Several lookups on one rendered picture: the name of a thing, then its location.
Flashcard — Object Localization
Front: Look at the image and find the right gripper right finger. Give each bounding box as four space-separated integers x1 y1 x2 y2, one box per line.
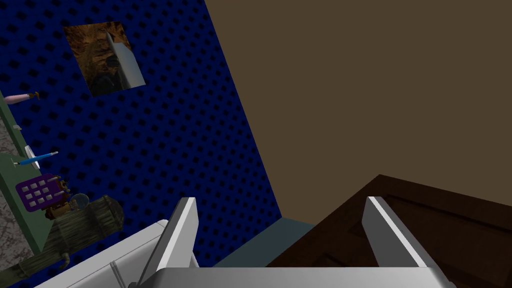
361 195 429 269

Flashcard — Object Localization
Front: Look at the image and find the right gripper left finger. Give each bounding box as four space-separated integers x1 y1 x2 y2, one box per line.
137 196 200 286

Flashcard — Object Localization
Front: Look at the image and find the dark brown wooden door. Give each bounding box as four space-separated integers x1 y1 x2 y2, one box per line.
265 173 512 288

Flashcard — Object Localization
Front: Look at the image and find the white appliance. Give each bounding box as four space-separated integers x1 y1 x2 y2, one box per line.
33 218 200 288

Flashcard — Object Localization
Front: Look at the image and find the brown picture on wall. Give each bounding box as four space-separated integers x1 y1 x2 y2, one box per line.
62 20 147 98

